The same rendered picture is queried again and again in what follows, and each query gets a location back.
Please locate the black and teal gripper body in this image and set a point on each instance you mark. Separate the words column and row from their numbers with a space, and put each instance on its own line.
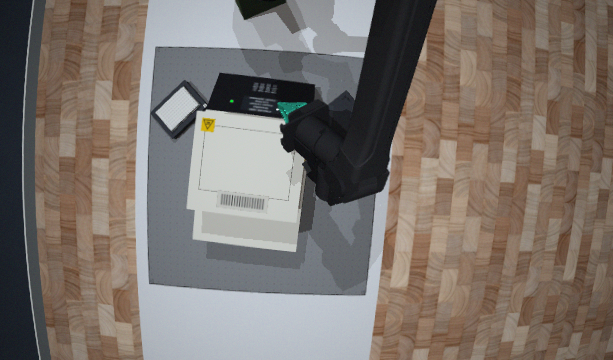
column 307, row 124

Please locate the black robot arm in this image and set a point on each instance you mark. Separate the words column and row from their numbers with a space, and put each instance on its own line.
column 396, row 37

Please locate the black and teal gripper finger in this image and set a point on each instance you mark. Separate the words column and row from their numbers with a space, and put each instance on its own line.
column 295, row 105
column 285, row 110

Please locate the white thermal cycler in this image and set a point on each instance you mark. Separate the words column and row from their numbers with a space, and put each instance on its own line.
column 239, row 167

